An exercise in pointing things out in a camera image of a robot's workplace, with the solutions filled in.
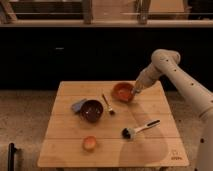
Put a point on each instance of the small wooden spoon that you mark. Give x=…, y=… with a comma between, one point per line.
x=110, y=109

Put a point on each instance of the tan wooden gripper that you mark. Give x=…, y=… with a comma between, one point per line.
x=135, y=91

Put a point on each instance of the black chair post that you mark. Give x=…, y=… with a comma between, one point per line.
x=11, y=152

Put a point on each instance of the wooden folding table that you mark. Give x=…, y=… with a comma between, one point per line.
x=158, y=146

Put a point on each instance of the orange clay bowl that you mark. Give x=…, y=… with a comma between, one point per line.
x=122, y=91

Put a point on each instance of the dark brown bowl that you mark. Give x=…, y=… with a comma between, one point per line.
x=91, y=111

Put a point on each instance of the small orange cup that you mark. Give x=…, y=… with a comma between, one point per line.
x=89, y=143

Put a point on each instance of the blue-grey cloth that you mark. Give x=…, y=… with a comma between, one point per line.
x=76, y=107

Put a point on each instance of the black and white brush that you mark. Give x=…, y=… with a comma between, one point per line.
x=129, y=133

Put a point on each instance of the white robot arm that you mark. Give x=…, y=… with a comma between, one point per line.
x=165, y=62

